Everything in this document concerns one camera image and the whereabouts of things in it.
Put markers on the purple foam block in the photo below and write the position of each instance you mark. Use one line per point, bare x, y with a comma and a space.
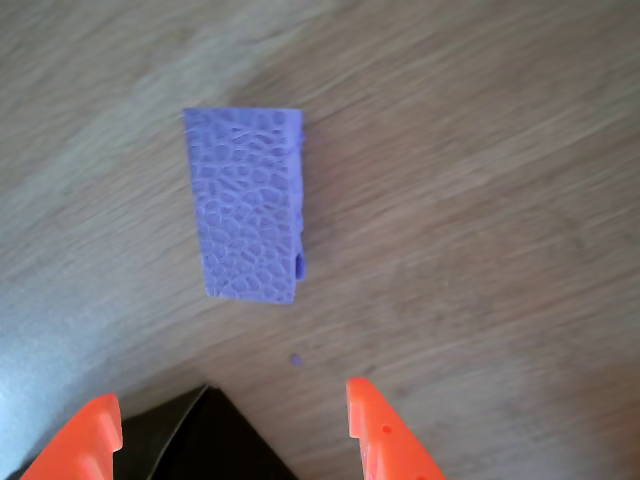
245, 205

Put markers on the black cardboard box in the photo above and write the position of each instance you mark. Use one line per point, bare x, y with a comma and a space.
215, 440

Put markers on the tiny purple foam crumb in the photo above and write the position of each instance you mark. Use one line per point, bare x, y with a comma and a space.
296, 359

